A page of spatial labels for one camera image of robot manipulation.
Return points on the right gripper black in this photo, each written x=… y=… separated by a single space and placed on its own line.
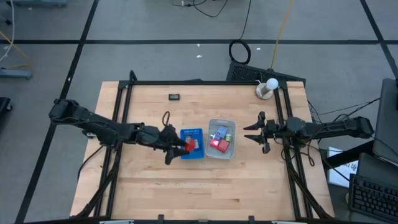
x=273 y=129

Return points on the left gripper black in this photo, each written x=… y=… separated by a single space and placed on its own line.
x=171 y=140

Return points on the red slotted rectangular box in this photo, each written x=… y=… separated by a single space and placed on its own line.
x=190 y=145

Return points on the green plug adapter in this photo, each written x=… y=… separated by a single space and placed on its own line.
x=228 y=137

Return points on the light blue rectangular box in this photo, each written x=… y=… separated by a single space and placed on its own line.
x=222 y=131

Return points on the dark red plug adapter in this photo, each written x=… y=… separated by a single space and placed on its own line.
x=223 y=146

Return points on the black digital display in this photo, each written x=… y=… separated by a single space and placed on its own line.
x=174 y=97

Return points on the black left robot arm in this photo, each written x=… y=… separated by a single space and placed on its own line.
x=99 y=126

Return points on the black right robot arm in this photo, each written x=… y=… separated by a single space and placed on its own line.
x=329 y=129

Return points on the blue slotted plastic basket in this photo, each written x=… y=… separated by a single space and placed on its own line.
x=199 y=154

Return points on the white plastic bin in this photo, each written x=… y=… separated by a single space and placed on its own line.
x=217 y=154

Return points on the white bulb lamp, round base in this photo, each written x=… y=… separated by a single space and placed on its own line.
x=272 y=83

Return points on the black mesh panel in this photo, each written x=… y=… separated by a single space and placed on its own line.
x=245 y=73

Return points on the black table clamp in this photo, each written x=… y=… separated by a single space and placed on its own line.
x=161 y=217
x=252 y=218

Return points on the black desk leg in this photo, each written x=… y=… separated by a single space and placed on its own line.
x=345 y=157

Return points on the white metal strip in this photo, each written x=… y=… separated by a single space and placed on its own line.
x=116 y=222
x=285 y=222

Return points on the white paper sheet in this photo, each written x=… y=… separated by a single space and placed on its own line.
x=342 y=174

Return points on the grey laptop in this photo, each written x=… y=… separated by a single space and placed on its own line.
x=387 y=124

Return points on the black computer keyboard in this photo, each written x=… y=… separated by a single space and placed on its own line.
x=373 y=196

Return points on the grey metal table foot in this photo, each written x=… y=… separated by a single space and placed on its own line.
x=15 y=73
x=37 y=3

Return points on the black chair base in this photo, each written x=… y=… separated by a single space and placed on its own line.
x=4 y=105

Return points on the black aluminium table frame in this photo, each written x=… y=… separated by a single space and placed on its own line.
x=199 y=82

